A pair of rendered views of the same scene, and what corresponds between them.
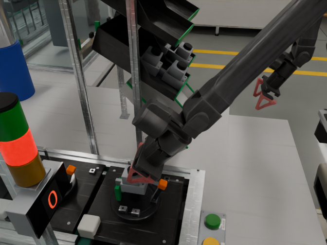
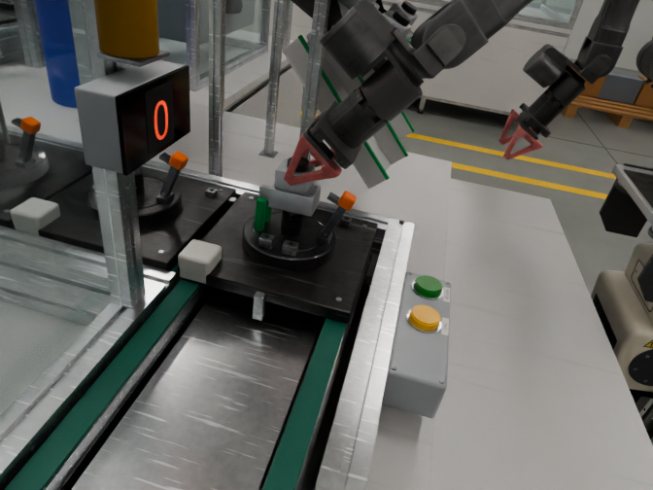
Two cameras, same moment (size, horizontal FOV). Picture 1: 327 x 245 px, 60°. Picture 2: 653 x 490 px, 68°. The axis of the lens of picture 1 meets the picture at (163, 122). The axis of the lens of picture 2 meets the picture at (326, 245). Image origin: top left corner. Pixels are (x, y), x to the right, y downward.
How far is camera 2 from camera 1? 0.28 m
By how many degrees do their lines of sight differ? 5
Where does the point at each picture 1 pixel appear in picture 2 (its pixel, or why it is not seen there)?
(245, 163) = (478, 243)
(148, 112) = (356, 15)
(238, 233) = (463, 333)
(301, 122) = not seen: hidden behind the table
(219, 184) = (431, 263)
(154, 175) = (344, 154)
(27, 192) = (119, 79)
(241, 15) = (465, 85)
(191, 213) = (389, 275)
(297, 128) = not seen: hidden behind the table
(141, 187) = (308, 198)
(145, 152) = (330, 115)
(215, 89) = not seen: outside the picture
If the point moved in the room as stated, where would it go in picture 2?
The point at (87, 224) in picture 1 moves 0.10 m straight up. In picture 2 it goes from (198, 253) to (197, 186)
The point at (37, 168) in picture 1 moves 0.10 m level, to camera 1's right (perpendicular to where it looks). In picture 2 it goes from (150, 21) to (268, 39)
